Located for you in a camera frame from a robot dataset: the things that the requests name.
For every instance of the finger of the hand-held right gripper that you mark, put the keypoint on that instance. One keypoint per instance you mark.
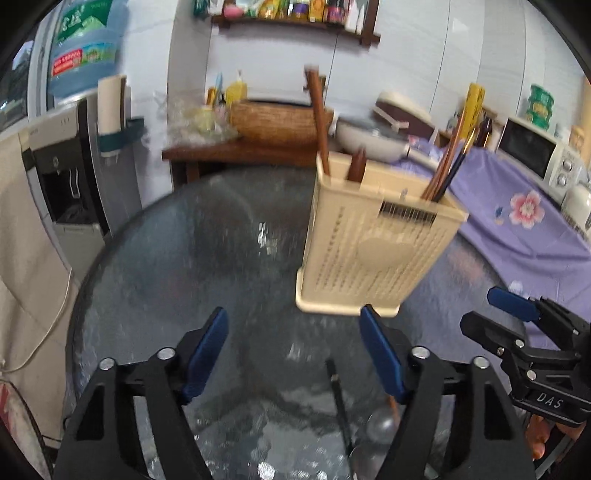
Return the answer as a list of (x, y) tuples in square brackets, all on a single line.
[(489, 330), (512, 302)]

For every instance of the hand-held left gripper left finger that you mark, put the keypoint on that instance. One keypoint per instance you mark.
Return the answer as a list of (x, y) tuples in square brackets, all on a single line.
[(205, 355)]

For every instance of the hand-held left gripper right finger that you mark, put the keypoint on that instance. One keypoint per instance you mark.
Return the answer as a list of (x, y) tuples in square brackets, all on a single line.
[(381, 353)]

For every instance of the dark brown chopstick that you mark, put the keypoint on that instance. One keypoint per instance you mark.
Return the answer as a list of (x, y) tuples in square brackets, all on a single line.
[(340, 408), (459, 164)]

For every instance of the cream plastic utensil holder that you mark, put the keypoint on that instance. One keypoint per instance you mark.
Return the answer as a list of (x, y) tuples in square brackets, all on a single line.
[(369, 267)]

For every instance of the metal spoon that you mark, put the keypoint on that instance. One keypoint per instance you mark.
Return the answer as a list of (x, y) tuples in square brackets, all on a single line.
[(364, 465)]

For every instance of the person's right hand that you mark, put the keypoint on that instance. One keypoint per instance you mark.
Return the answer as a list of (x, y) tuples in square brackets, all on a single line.
[(540, 436)]

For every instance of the purple floral cloth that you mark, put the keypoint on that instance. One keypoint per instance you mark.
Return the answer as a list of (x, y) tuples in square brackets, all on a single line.
[(508, 240)]

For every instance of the white kettle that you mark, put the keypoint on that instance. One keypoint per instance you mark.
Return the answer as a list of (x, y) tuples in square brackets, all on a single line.
[(579, 207)]

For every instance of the white microwave oven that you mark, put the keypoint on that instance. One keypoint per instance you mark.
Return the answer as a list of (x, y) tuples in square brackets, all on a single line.
[(526, 147)]

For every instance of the brown glass bottle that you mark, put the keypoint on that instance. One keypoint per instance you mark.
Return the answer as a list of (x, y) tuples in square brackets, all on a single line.
[(485, 134)]

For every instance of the jar with yellow lid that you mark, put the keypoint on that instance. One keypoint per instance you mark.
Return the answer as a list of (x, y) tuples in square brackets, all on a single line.
[(577, 137)]

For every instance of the stack of green cups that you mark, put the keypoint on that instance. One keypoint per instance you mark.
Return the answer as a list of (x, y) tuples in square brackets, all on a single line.
[(539, 108)]

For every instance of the yellow wrap roll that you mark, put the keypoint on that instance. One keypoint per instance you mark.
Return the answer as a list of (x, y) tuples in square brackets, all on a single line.
[(474, 106)]

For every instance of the dog print cushion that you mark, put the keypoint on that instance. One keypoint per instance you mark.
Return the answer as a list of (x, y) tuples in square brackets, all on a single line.
[(18, 429)]

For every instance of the dark wooden side table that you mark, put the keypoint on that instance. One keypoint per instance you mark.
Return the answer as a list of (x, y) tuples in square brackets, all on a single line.
[(231, 154)]

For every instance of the beige cloth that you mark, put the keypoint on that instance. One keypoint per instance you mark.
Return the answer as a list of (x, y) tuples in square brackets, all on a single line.
[(27, 258)]

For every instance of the white frying pan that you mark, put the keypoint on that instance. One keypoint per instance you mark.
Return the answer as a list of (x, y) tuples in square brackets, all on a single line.
[(369, 138)]

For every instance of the white and black water dispenser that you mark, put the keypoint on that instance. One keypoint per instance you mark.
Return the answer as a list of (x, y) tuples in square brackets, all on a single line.
[(69, 184)]

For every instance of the brown and white rice cooker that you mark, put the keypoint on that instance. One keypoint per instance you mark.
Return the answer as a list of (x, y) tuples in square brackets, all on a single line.
[(401, 110)]

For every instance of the clear plastic bag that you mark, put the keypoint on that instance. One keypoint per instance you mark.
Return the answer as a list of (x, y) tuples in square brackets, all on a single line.
[(198, 120)]

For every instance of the wicker basket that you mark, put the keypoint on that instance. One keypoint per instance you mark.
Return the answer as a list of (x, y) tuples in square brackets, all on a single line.
[(272, 124)]

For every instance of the yellow dish soap bottle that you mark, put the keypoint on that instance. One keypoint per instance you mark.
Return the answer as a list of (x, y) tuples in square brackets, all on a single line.
[(236, 90)]

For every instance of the dark glass window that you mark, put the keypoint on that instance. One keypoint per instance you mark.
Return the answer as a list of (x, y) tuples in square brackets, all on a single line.
[(16, 92)]

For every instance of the white squeeze bottle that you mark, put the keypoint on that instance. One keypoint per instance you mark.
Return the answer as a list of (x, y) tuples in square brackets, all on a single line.
[(355, 16)]

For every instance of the blue water jug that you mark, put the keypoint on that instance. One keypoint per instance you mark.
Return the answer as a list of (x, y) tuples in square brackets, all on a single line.
[(87, 46)]

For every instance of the dark wooden mirror shelf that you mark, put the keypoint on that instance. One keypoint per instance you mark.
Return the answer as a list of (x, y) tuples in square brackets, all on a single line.
[(295, 25)]

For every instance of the dark soy sauce bottle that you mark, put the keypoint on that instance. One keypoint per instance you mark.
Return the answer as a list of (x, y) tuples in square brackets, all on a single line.
[(335, 10)]

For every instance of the green hanging packet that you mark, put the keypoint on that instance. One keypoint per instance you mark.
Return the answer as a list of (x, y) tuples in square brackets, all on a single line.
[(201, 8)]

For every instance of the pink small container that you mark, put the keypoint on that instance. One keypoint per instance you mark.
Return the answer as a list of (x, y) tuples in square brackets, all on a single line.
[(232, 8)]

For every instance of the yellow label brown bottle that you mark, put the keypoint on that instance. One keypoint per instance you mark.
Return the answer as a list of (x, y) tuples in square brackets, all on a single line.
[(317, 9)]

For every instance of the yellow green seasoning packet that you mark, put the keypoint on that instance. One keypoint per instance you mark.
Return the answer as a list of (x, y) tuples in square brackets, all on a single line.
[(268, 8)]

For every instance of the purple label sauce bottle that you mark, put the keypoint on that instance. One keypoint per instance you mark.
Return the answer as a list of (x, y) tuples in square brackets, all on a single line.
[(300, 9)]

